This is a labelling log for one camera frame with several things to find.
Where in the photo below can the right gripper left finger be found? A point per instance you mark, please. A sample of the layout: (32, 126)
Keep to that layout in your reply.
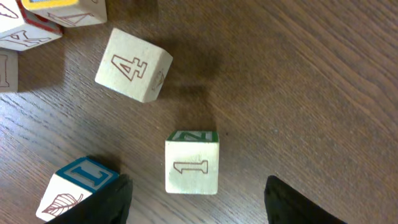
(109, 205)

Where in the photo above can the yellow top wooden block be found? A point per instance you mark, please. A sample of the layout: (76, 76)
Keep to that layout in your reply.
(69, 13)

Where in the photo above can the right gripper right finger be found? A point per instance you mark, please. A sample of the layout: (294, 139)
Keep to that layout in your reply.
(285, 205)

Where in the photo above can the number four wooden block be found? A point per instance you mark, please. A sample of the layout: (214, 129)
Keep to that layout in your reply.
(133, 67)

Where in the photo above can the carrot picture wooden block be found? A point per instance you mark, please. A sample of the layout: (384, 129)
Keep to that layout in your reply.
(9, 71)

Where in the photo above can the blue edged wooden block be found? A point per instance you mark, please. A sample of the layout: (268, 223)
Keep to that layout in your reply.
(72, 184)

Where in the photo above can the green edged wooden block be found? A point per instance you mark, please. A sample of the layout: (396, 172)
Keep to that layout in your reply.
(192, 162)

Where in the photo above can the red letter wooden block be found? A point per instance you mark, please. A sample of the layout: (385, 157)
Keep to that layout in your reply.
(22, 30)

